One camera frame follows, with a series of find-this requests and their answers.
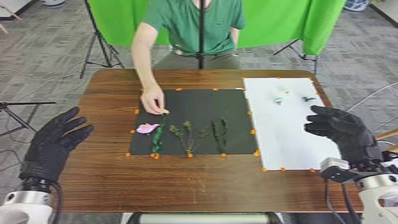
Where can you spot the pink flower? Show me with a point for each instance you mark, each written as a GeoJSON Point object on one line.
{"type": "Point", "coordinates": [147, 128]}

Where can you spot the pale grey bar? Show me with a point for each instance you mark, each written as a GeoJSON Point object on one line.
{"type": "Point", "coordinates": [202, 218]}

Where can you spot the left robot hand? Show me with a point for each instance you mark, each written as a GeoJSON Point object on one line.
{"type": "Point", "coordinates": [51, 150]}

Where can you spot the dark mat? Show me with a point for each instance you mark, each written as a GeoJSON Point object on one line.
{"type": "Point", "coordinates": [197, 106]}

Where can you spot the person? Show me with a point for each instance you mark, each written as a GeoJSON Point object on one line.
{"type": "Point", "coordinates": [190, 26]}

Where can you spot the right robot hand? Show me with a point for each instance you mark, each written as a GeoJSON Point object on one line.
{"type": "Point", "coordinates": [341, 130]}

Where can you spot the black tripod stand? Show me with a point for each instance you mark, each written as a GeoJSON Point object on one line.
{"type": "Point", "coordinates": [303, 55]}
{"type": "Point", "coordinates": [99, 36]}

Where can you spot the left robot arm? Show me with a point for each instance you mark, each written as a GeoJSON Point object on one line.
{"type": "Point", "coordinates": [28, 203]}

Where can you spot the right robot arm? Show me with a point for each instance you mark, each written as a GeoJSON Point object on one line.
{"type": "Point", "coordinates": [376, 190]}

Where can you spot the white sheet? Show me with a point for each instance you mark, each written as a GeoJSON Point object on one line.
{"type": "Point", "coordinates": [286, 133]}

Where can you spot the yellow flower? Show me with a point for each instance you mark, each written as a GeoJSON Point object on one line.
{"type": "Point", "coordinates": [167, 112]}

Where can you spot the black folding stand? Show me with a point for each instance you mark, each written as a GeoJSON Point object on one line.
{"type": "Point", "coordinates": [19, 115]}

